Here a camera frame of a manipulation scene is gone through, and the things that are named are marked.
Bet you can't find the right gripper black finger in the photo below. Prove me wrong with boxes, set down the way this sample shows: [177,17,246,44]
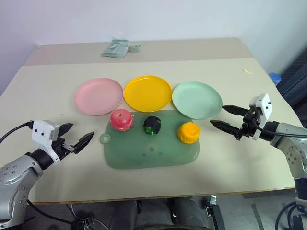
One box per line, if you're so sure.
[210,119,241,138]
[222,104,250,118]

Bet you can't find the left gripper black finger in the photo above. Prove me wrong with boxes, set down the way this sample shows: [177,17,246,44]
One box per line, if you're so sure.
[71,131,95,155]
[58,122,74,140]

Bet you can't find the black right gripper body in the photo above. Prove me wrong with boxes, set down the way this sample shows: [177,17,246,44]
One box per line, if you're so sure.
[235,107,264,141]

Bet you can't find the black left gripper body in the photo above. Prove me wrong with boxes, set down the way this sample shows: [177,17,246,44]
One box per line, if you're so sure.
[53,137,80,161]

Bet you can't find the orange round fruit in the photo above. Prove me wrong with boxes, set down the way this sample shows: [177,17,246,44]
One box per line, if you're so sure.
[177,122,201,145]

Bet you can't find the light green plate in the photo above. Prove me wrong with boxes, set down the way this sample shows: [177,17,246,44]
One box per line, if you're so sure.
[172,81,223,120]

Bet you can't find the pink plate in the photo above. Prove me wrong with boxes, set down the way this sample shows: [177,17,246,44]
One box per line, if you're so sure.
[74,77,124,116]

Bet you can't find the dark green toy vegetable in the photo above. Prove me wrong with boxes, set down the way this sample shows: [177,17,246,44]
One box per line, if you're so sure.
[143,115,162,136]

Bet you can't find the yellow plate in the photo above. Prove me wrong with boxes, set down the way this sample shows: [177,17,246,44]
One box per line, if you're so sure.
[123,75,172,113]

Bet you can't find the red apple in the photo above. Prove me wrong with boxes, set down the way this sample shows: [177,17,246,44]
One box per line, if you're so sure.
[110,108,134,132]

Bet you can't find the blue round object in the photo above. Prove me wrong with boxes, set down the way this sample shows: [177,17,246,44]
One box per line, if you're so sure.
[269,72,282,84]

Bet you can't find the black case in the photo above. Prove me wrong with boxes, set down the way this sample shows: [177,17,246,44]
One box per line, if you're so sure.
[277,49,307,108]

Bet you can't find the translucent green cutting board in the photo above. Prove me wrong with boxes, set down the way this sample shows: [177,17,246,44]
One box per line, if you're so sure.
[99,109,201,170]

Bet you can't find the crumpled green bag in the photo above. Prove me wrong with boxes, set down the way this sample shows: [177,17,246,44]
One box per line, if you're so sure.
[100,39,130,59]

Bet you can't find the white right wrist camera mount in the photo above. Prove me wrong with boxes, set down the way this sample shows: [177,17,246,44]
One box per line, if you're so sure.
[248,93,273,141]

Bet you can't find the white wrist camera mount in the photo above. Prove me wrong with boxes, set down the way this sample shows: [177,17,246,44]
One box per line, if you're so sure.
[248,93,273,141]
[31,119,61,164]

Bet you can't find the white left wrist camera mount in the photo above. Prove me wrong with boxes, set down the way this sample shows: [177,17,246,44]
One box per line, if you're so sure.
[31,119,61,164]

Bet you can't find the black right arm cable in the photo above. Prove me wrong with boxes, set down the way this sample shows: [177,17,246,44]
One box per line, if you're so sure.
[251,119,307,139]

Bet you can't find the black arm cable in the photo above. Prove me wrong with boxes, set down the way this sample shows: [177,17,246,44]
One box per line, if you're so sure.
[251,119,307,139]
[0,121,34,145]

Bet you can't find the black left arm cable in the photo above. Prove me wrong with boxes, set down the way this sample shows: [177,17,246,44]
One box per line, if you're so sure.
[0,121,34,145]

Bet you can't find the black floor cable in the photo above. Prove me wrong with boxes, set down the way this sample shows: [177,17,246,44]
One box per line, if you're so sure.
[26,199,81,227]

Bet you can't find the black table leg frame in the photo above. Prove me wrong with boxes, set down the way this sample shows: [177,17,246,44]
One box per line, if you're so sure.
[205,195,225,230]

